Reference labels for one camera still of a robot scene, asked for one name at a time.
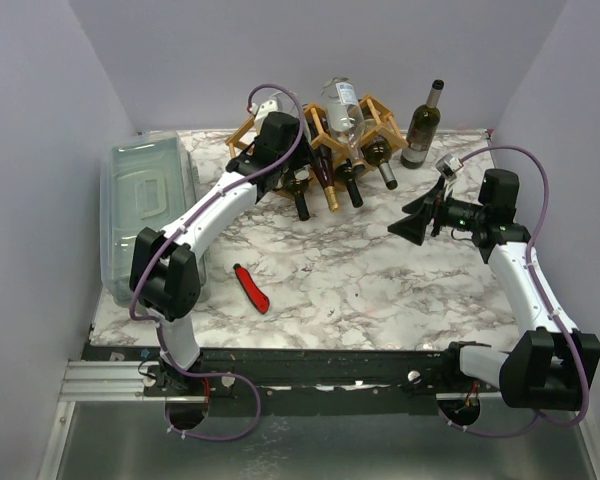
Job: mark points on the dark bottle black neck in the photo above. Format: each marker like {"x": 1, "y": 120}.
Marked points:
{"x": 294, "y": 184}
{"x": 345, "y": 175}

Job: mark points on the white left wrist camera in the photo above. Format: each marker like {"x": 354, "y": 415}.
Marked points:
{"x": 260, "y": 111}

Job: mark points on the clear tall bottle blue label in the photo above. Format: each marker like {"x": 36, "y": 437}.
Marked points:
{"x": 345, "y": 119}

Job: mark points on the aluminium extrusion rail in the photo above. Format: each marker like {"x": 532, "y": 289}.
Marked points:
{"x": 102, "y": 381}

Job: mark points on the wooden wine rack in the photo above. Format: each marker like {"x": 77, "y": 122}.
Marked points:
{"x": 370, "y": 135}

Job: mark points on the dark bottle black neck middle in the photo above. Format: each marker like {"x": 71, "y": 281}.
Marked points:
{"x": 345, "y": 175}

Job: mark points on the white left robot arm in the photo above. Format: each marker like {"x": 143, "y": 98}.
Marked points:
{"x": 164, "y": 277}

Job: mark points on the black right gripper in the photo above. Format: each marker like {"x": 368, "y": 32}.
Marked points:
{"x": 438, "y": 214}

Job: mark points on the clear plastic storage box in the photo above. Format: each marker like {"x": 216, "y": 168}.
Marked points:
{"x": 149, "y": 180}

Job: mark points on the green wine bottle brown label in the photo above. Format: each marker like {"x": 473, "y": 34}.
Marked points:
{"x": 422, "y": 128}

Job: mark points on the dark bottle black neck left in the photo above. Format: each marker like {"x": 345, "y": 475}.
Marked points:
{"x": 294, "y": 184}

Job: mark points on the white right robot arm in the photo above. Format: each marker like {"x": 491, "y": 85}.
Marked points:
{"x": 553, "y": 363}

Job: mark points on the red bottle gold foil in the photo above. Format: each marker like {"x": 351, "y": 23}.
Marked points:
{"x": 322, "y": 167}

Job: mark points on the red black utility knife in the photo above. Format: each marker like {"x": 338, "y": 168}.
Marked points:
{"x": 256, "y": 296}

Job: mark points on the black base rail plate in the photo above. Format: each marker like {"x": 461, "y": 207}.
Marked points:
{"x": 297, "y": 382}

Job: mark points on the green bottle silver foil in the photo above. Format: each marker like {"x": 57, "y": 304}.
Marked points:
{"x": 377, "y": 153}

